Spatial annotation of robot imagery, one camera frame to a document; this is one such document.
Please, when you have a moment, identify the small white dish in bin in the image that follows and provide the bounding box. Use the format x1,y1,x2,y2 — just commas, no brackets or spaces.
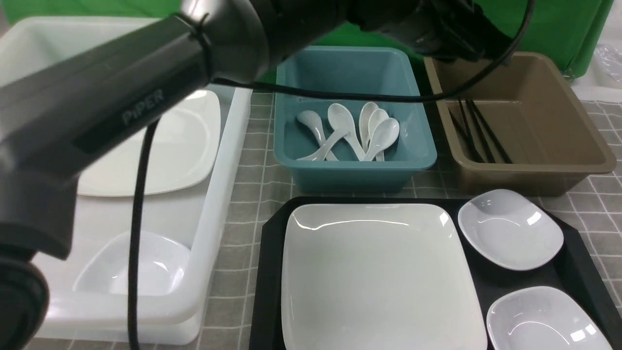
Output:
73,231,190,296

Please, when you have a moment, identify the green backdrop cloth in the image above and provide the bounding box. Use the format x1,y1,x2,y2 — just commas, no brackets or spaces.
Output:
1,0,612,77

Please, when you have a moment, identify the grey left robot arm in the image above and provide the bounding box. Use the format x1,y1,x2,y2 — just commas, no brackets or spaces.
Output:
0,0,536,350

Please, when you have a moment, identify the white soup spoon far left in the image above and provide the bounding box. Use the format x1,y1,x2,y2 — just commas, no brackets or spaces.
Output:
297,110,348,161

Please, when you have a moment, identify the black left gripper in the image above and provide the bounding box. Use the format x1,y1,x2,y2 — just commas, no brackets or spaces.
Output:
349,0,514,62

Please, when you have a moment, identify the black chopstick in brown bin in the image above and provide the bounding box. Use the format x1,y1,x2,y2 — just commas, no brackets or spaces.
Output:
474,102,513,164
456,98,469,146

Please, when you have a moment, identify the white soup spoon right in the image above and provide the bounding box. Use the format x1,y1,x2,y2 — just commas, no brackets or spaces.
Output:
296,108,390,162

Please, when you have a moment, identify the white soup spoon upright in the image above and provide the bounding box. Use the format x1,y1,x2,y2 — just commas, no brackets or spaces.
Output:
358,102,379,153

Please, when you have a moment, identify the grey checkered tablecloth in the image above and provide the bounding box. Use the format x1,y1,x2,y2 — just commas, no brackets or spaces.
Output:
24,93,621,350

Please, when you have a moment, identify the brown plastic bin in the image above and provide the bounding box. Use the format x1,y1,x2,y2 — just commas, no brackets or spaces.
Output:
435,52,617,196

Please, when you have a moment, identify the white square plate in bin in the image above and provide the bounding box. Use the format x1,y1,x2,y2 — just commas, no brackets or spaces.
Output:
77,89,221,197

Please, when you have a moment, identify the white ceramic soup spoon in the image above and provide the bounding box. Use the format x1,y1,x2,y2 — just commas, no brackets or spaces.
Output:
363,118,400,161

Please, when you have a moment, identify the teal plastic bin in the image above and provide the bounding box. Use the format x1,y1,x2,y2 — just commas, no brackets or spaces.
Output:
274,46,437,193

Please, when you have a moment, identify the large white plastic bin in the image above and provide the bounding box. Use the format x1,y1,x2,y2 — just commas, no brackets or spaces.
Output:
1,17,251,346

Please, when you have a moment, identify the white soup spoon centre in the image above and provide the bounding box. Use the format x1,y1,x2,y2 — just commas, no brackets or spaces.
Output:
327,103,366,161

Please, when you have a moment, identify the small white dish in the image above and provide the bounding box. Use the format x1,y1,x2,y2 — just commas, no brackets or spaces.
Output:
457,189,564,272
486,286,612,350
73,231,190,296

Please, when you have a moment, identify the large white rice plate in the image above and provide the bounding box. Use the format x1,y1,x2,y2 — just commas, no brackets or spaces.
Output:
280,203,488,350

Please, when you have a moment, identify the black chopstick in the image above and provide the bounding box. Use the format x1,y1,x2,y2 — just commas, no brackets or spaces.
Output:
449,111,485,163
456,98,469,146
474,102,513,164
466,99,496,163

